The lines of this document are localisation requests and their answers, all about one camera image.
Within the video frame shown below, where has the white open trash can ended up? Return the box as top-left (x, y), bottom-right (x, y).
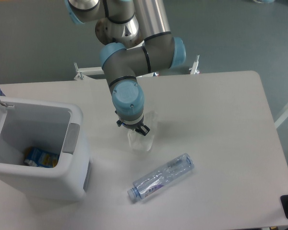
top-left (0, 96), bottom-right (92, 201)

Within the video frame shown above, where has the blue yellow snack packet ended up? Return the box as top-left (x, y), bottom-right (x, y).
top-left (24, 147), bottom-right (60, 168)

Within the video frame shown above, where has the clear plastic water bottle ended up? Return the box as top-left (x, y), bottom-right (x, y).
top-left (127, 153), bottom-right (194, 202)

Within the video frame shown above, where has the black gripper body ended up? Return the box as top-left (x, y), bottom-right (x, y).
top-left (119, 117), bottom-right (144, 130)

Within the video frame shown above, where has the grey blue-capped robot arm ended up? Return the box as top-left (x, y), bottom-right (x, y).
top-left (65, 0), bottom-right (186, 136)

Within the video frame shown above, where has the white plastic wrapper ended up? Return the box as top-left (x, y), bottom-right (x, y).
top-left (127, 110), bottom-right (158, 152)

